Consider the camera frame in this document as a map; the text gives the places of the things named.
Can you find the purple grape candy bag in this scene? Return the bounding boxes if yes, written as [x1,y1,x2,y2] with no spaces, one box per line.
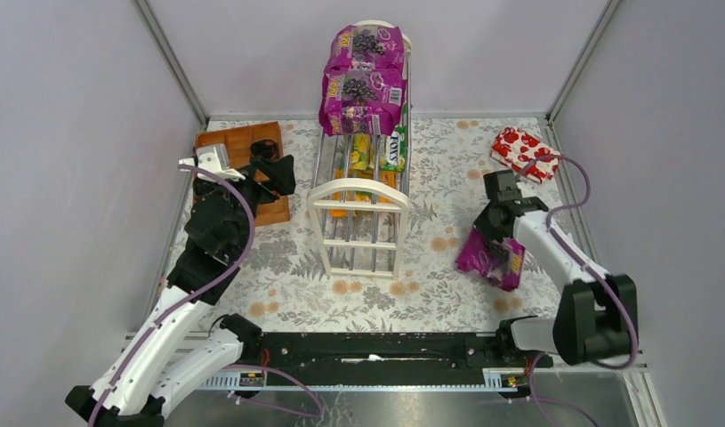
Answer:
[318,68,407,136]
[455,229,526,292]
[324,24,406,74]

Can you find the yellow green candy bag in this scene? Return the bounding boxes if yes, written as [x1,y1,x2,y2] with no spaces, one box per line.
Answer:
[349,126,408,173]

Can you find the purple grape candy bag front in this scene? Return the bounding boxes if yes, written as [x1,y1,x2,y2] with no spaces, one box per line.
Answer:
[318,68,407,136]

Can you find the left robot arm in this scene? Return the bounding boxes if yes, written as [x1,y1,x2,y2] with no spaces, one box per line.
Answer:
[66,144,296,426]

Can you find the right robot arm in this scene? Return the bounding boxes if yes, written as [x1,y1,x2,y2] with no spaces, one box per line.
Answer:
[473,170,639,370]

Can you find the cream and metal shelf rack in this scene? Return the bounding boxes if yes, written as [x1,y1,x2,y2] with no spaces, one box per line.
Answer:
[306,20,413,280]

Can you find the brown wooden compartment tray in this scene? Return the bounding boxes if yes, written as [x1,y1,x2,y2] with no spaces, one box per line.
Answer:
[195,122,291,227]

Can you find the red white heart bag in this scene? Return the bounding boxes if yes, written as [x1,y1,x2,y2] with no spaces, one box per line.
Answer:
[490,127,560,183]

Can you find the floral table mat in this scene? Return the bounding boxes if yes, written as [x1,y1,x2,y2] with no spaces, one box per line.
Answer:
[194,117,560,332]

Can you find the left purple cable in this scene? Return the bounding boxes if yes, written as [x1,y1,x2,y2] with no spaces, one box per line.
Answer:
[87,164,257,427]

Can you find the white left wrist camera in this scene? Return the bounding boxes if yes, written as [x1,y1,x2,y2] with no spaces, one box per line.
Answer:
[178,143,246,181]

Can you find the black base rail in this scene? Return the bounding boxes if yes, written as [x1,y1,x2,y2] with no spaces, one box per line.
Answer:
[214,331,555,391]

